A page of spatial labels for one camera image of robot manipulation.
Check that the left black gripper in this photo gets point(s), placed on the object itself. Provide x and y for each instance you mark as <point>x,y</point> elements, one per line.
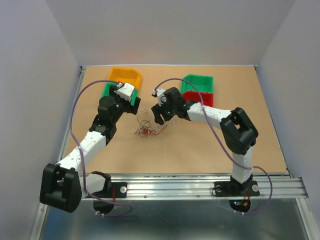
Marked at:
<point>130,109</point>

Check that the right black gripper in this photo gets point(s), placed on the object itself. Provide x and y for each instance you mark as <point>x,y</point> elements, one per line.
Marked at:
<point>157,110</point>

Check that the yellow plastic bin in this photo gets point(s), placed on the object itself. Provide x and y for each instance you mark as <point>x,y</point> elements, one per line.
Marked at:
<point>126,75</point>

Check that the green plastic bin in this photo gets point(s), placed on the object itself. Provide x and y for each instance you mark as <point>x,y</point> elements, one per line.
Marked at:
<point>203,83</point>
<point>112,87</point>

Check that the red plastic bin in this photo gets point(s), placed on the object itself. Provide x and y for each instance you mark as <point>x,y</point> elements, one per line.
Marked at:
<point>207,97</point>

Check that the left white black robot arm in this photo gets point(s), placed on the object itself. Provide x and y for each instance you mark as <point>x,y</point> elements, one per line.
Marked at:
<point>65,183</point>

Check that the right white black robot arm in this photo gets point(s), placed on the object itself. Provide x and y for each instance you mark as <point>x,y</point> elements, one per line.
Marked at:
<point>238,131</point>

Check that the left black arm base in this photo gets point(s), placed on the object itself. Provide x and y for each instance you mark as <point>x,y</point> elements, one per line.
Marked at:
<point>114,190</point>

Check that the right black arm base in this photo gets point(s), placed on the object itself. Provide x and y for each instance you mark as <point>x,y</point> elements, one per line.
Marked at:
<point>233,189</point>

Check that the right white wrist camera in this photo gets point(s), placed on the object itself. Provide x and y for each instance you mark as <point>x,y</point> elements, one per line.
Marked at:
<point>159,93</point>

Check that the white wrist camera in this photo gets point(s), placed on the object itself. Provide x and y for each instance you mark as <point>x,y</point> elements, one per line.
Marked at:
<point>126,91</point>
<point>159,93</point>

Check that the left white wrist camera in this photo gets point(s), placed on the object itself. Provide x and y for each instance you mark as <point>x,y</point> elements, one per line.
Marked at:
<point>126,91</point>

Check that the aluminium left side rail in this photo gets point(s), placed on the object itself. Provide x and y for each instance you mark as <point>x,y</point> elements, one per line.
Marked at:
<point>66,145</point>

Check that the aluminium rail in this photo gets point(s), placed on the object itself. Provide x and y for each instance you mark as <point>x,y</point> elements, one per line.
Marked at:
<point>66,145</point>
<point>199,186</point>

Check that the aluminium front rail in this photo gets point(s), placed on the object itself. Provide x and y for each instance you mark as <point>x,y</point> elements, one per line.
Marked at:
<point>199,186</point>

